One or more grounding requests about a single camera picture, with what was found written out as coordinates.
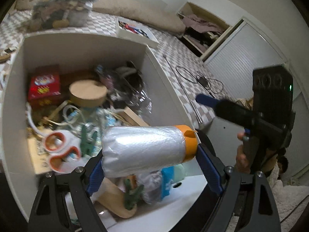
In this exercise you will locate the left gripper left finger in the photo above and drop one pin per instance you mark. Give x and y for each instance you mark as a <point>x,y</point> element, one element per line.
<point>50,212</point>

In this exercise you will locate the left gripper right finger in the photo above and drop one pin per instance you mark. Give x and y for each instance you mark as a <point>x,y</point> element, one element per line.
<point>259,212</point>

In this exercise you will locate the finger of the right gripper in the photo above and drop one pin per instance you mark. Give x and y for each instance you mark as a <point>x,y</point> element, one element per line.
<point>206,100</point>

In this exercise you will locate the plastic film roll orange end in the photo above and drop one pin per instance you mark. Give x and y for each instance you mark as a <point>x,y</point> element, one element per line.
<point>131,150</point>

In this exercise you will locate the person's hand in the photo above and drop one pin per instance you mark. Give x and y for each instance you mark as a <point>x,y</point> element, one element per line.
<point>242,163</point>

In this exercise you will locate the metal telescopic back scratcher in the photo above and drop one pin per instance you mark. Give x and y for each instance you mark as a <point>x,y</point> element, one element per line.
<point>196,113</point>

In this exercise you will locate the wooden closet shelf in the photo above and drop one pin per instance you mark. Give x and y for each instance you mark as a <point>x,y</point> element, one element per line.
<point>204,31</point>

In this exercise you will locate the orange white scissors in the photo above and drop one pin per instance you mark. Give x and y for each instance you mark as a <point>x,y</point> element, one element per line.
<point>64,151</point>

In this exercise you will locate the mint round case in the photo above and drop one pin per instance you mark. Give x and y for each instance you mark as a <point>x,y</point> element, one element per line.
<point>179,173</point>

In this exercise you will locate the green clothespin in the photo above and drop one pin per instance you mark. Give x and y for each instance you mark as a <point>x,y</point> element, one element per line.
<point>88,141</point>
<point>132,196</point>

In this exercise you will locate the blue packet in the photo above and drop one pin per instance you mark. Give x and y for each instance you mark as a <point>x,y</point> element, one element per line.
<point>167,181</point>

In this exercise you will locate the flat white tray box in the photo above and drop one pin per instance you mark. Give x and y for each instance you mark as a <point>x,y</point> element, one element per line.
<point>130,30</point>

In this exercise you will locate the round wooden box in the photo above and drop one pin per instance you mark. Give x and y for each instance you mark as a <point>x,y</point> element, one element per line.
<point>88,93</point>

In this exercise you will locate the red card box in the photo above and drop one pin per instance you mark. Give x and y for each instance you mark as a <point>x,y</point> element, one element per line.
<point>44,85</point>

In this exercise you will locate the beige duvet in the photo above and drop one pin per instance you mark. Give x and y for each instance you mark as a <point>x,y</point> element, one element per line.
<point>131,9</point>

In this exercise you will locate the clear plastic storage bin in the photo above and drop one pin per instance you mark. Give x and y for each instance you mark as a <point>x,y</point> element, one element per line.
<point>53,14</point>

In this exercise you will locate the black charger with cable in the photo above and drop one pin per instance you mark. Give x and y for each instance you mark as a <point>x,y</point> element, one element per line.
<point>211,85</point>

